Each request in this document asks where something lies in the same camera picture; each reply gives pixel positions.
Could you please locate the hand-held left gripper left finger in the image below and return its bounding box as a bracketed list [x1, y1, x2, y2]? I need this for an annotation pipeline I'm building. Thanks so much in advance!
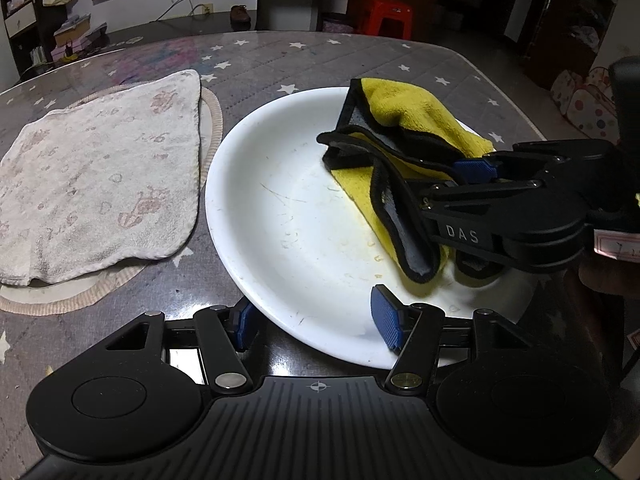
[105, 296, 261, 395]

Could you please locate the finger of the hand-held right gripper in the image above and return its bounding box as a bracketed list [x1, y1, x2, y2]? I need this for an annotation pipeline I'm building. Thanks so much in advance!
[454, 140, 615, 185]
[414, 179, 545, 217]

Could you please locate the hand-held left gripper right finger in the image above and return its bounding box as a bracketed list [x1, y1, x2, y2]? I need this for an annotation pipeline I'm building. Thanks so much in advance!
[370, 284, 521, 396]

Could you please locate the yellow grey microfiber cloth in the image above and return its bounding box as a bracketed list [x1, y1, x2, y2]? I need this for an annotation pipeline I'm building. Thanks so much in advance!
[316, 77, 498, 286]

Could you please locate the white bowl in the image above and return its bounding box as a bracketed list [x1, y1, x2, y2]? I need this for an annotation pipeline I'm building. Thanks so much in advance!
[204, 86, 538, 368]

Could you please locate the person's right hand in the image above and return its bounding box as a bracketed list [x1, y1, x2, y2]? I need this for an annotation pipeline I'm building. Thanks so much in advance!
[579, 258, 640, 306]

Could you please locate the polka dot play tent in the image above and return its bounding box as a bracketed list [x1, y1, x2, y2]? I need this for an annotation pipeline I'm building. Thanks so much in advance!
[550, 65, 621, 141]

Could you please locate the red plastic stool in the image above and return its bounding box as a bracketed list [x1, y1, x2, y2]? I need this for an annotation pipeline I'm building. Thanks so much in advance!
[356, 0, 415, 41]

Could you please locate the wooden shelf unit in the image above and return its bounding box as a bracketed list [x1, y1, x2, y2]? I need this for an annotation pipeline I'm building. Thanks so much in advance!
[517, 0, 626, 91]

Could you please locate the purple patterned box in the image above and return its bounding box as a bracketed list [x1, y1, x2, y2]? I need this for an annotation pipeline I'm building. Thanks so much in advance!
[322, 12, 353, 35]

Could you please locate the round beige placemat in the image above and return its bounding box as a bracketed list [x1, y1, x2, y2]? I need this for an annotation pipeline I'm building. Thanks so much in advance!
[0, 87, 223, 316]

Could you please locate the white patterned towel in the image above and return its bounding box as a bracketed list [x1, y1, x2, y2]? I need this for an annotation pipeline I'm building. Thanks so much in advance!
[0, 69, 202, 287]

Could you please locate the grey star quilted tablecloth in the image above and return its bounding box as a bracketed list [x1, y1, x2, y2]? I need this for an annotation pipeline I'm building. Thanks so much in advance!
[0, 30, 551, 461]

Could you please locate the dark television stand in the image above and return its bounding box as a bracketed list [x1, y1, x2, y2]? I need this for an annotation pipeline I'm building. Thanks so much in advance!
[20, 7, 261, 81]

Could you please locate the pink box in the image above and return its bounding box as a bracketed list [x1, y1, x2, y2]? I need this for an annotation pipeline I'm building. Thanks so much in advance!
[51, 35, 108, 61]

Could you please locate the brown cardboard box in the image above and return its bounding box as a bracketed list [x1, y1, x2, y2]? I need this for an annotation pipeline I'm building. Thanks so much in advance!
[54, 16, 108, 47]

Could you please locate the dark open shelf unit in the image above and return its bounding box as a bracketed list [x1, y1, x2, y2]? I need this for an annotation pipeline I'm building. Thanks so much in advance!
[0, 0, 51, 76]

